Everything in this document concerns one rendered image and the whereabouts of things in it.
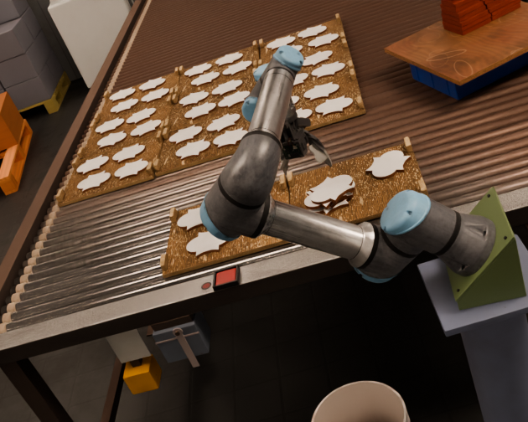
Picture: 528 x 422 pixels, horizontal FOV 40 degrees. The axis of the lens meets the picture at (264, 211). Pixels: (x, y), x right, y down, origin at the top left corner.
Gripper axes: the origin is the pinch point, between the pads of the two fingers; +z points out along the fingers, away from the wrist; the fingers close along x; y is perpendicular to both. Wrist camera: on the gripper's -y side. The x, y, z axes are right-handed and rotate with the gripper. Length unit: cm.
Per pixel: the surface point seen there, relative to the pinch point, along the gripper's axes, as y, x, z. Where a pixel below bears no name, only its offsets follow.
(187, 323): 41, -36, 21
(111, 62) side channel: -164, -168, 5
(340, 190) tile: 2.6, 8.3, 7.3
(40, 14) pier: -413, -402, 20
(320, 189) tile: 0.9, 1.5, 7.1
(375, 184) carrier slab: -5.2, 16.4, 12.2
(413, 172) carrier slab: -9.1, 27.4, 12.5
